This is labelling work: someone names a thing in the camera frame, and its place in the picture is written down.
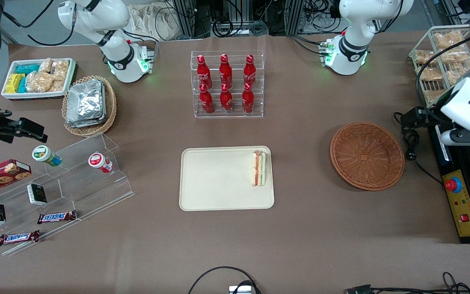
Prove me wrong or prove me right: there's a triangle sandwich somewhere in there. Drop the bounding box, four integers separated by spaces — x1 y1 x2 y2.
252 150 267 187

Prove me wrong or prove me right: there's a light wicker basket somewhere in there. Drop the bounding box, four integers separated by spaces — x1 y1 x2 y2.
62 75 117 137

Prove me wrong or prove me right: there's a brown wicker basket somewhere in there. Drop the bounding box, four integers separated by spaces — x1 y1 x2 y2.
330 121 406 192

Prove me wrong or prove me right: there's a cream plastic tray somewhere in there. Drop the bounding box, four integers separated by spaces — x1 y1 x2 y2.
179 146 275 212

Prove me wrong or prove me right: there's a green lid snack cup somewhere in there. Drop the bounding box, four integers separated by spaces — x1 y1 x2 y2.
32 145 62 167

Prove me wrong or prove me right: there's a white snack bin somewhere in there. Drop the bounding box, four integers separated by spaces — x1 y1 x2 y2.
1 58 77 100

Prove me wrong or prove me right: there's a fried snack bag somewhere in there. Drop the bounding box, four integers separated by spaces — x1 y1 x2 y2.
423 89 448 104
447 61 470 85
414 50 438 66
434 31 464 49
418 66 444 82
439 48 470 64

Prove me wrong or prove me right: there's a yellow snack pack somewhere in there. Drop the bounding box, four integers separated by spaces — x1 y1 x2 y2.
5 73 25 94

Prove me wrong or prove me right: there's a red emergency stop button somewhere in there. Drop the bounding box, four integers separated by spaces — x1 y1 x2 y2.
445 177 463 193

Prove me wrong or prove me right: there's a foil wrapped pack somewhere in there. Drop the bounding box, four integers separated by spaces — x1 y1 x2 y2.
66 110 107 128
67 80 106 122

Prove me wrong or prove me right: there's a black sealing machine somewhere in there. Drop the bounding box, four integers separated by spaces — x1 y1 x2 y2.
427 118 470 244

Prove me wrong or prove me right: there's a clear acrylic step shelf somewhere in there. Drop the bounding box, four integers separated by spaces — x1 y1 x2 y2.
0 132 135 256

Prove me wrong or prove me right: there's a red lid snack cup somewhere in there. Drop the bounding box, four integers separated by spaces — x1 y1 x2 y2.
88 152 113 174

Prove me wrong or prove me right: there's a Snickers chocolate bar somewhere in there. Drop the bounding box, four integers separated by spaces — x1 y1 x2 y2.
37 210 78 225
0 230 40 246

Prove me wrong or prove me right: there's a beige cloth bag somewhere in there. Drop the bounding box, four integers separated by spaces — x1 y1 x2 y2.
129 3 180 41

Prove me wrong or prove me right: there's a red cola bottle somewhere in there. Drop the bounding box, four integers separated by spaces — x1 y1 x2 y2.
244 54 257 85
197 55 212 88
219 83 234 113
242 83 255 114
219 53 233 87
199 84 214 114

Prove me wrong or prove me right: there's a clear acrylic bottle rack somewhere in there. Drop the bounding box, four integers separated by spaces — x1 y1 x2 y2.
191 50 265 119

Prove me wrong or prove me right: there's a black power cable with plug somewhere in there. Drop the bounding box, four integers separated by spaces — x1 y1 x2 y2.
393 112 443 185

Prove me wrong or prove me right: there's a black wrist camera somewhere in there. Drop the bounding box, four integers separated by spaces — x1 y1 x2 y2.
400 106 428 128

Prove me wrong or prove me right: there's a white wire rack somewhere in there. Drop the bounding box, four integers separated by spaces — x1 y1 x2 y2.
408 24 470 111

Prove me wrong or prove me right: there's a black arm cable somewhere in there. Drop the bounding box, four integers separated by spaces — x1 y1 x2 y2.
0 0 76 46

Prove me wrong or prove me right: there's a black cable with connector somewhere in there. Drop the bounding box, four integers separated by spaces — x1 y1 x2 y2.
345 272 470 294

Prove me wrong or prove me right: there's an aluminium frame post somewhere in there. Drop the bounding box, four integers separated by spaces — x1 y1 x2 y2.
286 0 305 35
172 0 197 39

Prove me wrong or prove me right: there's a black cable coil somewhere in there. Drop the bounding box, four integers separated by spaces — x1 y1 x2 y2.
213 18 234 37

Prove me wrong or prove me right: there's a black looped cable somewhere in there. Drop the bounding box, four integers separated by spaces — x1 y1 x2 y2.
188 266 262 294

